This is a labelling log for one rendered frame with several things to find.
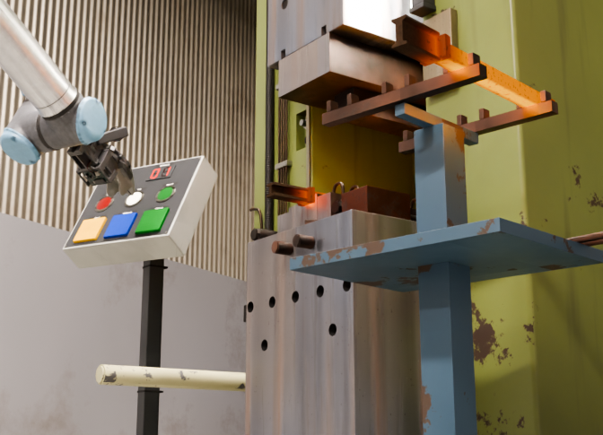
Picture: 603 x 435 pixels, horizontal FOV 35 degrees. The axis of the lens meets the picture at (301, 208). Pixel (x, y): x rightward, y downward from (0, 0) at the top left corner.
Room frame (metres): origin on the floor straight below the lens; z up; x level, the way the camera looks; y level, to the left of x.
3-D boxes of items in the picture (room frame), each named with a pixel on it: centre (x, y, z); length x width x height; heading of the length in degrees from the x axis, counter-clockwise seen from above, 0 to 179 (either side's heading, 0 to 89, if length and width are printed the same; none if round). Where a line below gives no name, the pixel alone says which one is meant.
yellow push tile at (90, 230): (2.40, 0.54, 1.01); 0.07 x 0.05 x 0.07; 61
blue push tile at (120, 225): (2.35, 0.45, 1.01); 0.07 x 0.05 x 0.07; 61
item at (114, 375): (2.29, 0.27, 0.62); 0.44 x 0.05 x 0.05; 126
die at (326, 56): (2.18, -0.17, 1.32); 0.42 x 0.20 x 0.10; 126
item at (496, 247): (1.51, -0.23, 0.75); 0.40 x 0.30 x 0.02; 46
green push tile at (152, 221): (2.30, 0.37, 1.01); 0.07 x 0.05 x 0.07; 61
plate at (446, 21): (1.88, -0.29, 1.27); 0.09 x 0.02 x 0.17; 36
